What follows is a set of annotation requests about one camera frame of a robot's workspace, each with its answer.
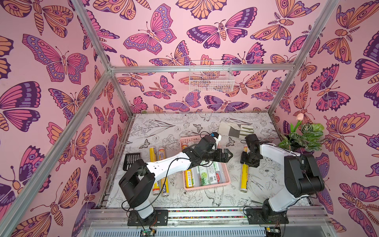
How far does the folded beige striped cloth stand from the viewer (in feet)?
3.56

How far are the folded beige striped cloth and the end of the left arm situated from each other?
392 millimetres

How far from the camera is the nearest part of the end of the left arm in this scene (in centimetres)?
61
